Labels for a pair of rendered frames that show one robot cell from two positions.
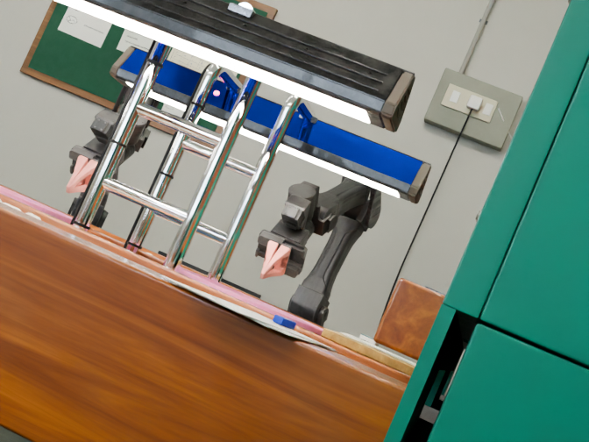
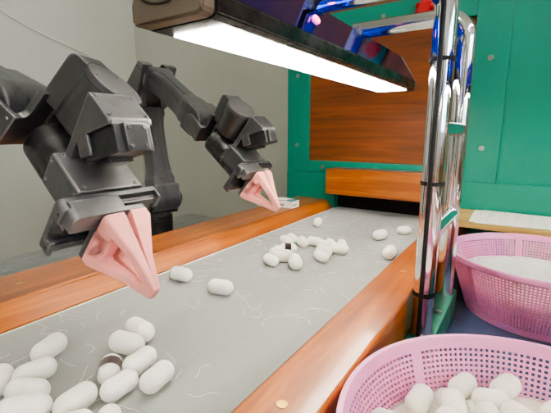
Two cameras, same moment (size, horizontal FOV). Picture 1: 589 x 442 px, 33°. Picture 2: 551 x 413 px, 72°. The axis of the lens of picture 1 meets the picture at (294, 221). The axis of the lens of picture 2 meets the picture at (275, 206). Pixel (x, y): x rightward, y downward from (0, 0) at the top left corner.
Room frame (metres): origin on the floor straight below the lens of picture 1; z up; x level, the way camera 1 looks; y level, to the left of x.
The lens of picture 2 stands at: (1.72, 0.68, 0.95)
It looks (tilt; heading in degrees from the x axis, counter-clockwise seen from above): 11 degrees down; 291
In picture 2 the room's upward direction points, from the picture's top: straight up
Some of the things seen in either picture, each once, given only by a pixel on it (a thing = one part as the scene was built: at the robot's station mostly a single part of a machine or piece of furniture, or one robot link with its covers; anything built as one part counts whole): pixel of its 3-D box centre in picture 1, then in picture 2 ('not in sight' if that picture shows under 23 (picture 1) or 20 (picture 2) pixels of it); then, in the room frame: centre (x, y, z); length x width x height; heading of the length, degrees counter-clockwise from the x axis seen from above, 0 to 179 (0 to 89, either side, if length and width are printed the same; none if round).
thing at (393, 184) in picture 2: not in sight; (382, 183); (1.82, -0.32, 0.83); 0.30 x 0.06 x 0.07; 168
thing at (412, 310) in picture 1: (421, 326); not in sight; (1.15, -0.18, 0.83); 0.30 x 0.06 x 0.07; 168
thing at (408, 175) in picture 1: (268, 120); (335, 46); (1.85, 0.12, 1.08); 0.62 x 0.08 x 0.07; 78
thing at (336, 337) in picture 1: (384, 356); (539, 225); (1.49, -0.20, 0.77); 0.33 x 0.15 x 0.01; 168
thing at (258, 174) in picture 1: (216, 200); (383, 174); (1.77, 0.14, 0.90); 0.20 x 0.19 x 0.45; 78
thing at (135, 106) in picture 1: (145, 152); not in sight; (1.38, 0.23, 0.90); 0.20 x 0.19 x 0.45; 78
